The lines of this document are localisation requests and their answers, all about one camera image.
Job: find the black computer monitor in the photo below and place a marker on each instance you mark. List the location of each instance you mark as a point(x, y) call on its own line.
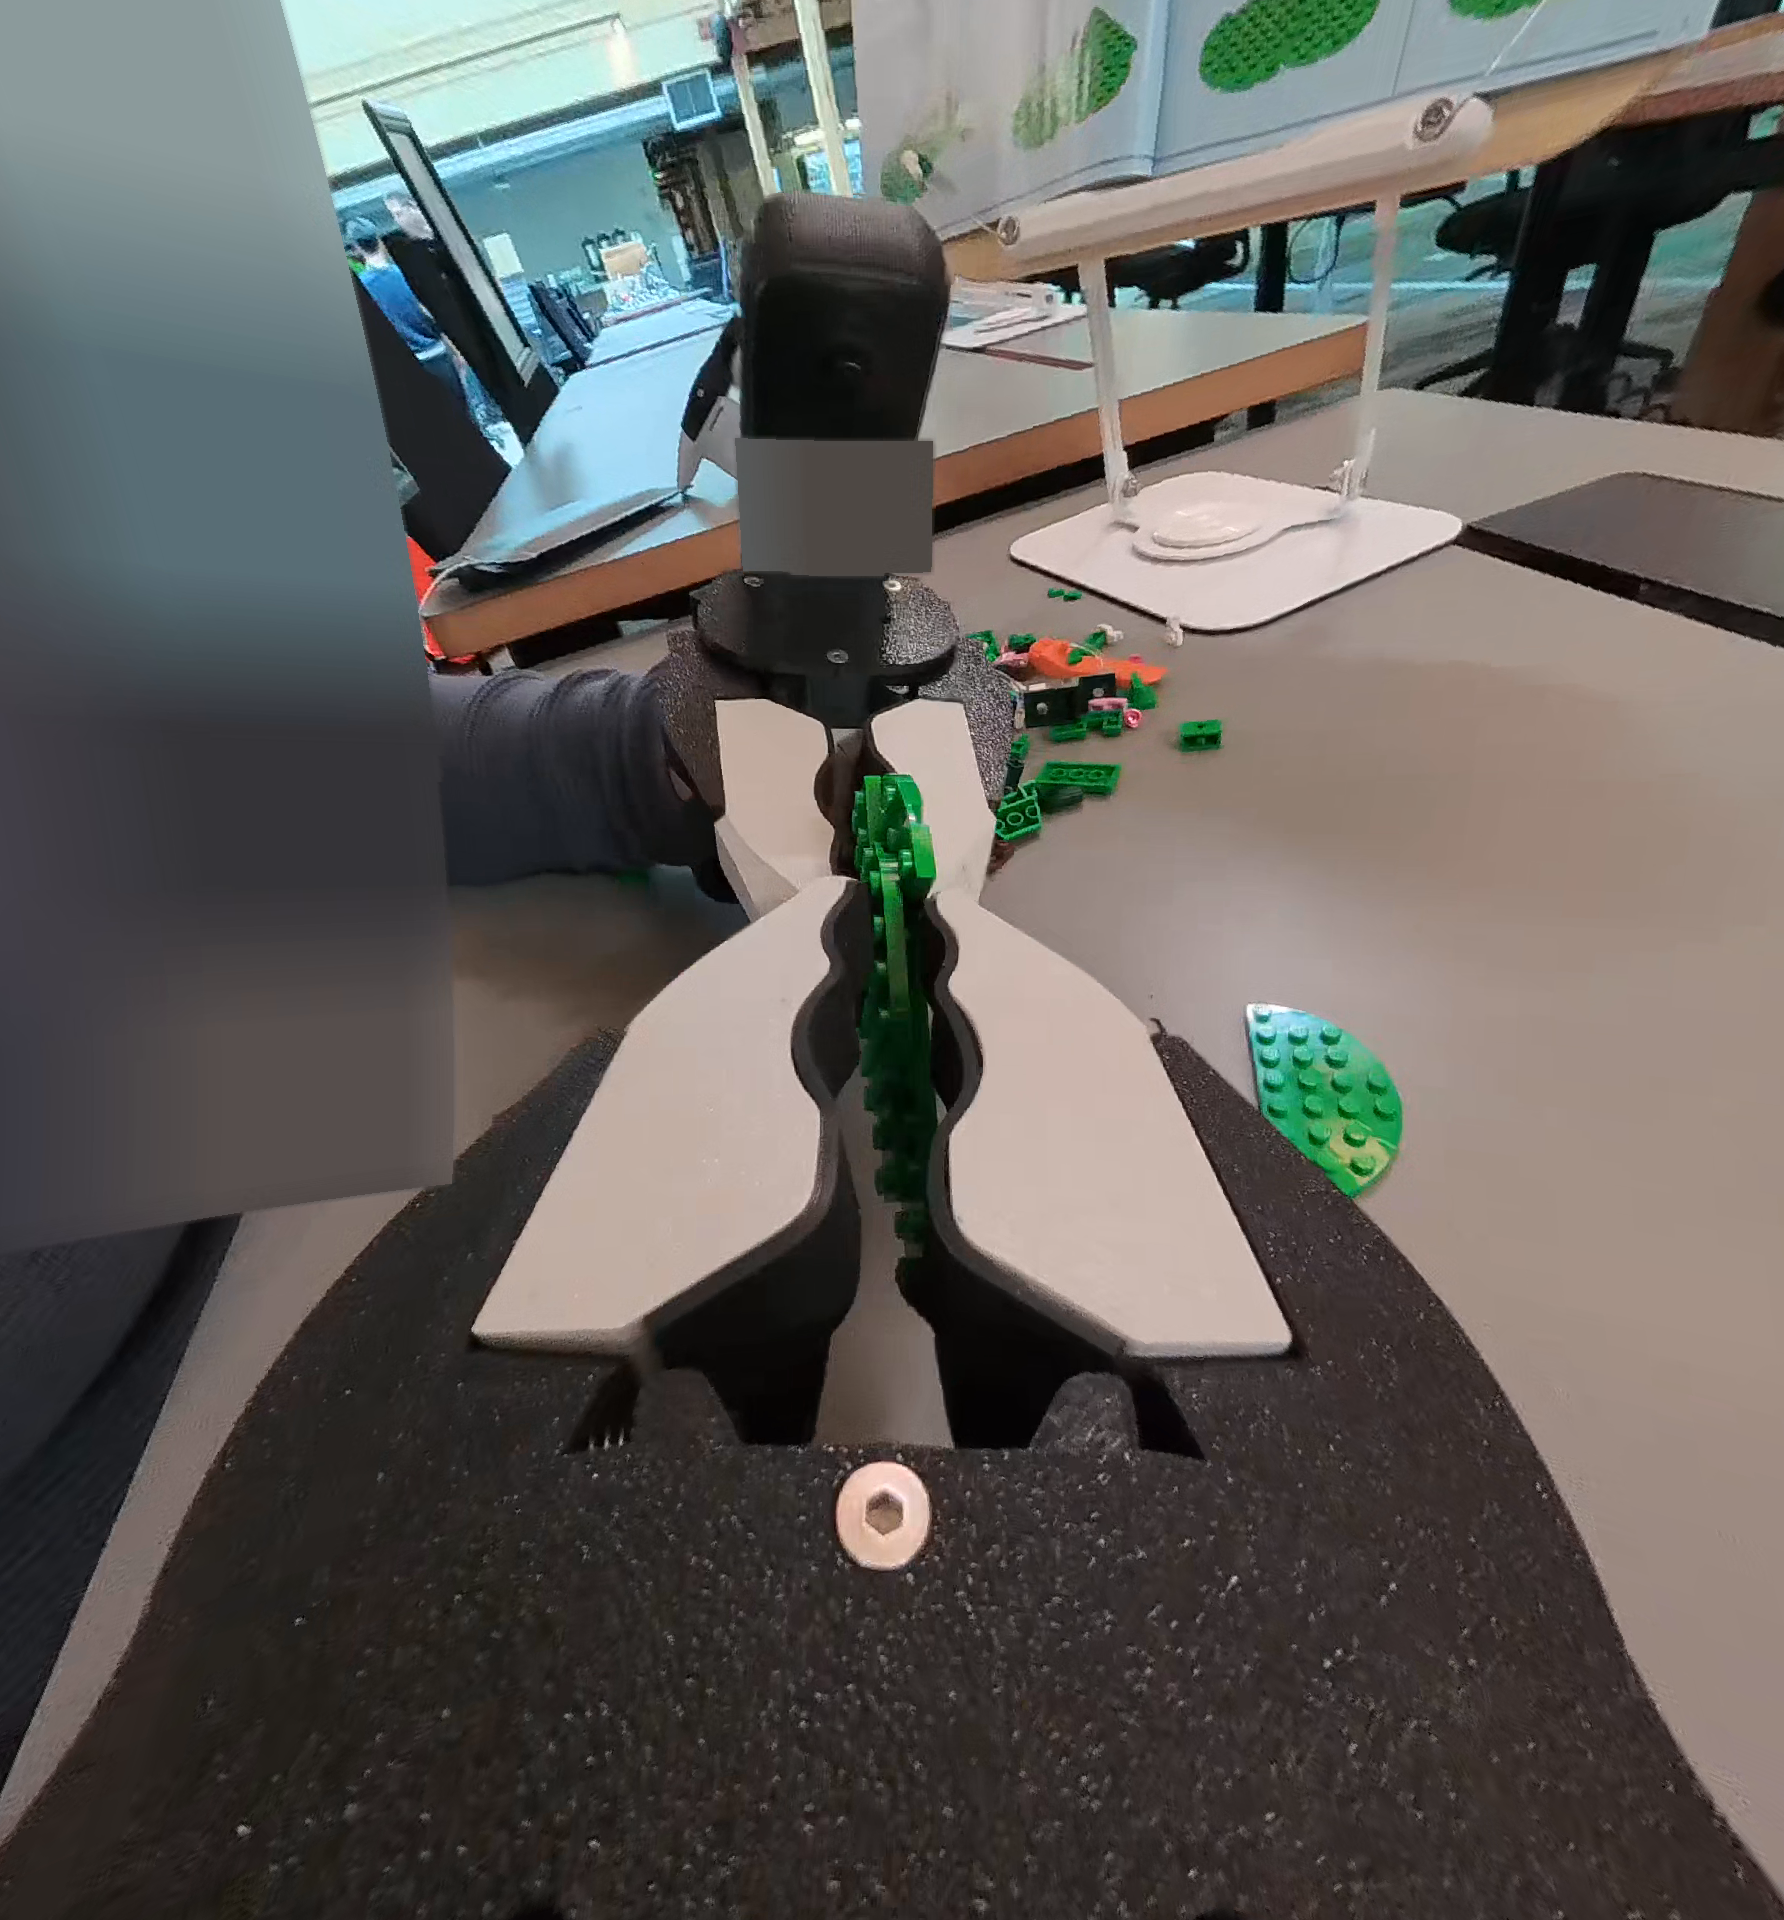
point(465, 255)

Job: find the person's left forearm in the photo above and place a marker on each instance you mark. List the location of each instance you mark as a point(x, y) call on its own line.
point(562, 779)

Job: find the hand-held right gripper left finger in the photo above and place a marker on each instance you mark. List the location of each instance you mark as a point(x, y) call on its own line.
point(683, 1157)

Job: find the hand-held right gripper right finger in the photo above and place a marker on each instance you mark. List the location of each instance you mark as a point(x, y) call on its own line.
point(1101, 1170)

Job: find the orange brick separator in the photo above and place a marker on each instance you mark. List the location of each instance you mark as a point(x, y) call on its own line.
point(1087, 661)

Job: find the black office chair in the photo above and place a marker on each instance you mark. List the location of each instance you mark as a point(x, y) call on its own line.
point(1560, 271)

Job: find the green lego plate assembly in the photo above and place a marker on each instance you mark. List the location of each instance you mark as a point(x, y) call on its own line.
point(892, 1021)

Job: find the instruction sheet with green print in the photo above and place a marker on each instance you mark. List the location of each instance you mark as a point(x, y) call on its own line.
point(1506, 91)

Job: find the black flat pad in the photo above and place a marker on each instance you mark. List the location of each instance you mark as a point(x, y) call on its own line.
point(1688, 548)

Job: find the white document stand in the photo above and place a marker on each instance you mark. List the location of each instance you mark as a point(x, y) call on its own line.
point(1283, 578)

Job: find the person's dark clothing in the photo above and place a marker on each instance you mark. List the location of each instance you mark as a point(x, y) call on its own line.
point(52, 1425)

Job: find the green half-round lego plate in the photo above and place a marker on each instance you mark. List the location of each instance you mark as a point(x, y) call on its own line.
point(1319, 1089)

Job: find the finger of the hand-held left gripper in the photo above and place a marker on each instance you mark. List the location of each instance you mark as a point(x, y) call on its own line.
point(952, 797)
point(764, 797)

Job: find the grey table with wooden edge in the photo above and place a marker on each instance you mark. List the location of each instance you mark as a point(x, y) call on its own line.
point(1133, 374)

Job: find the pile of loose lego pieces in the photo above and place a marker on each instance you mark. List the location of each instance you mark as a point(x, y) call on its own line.
point(1072, 775)

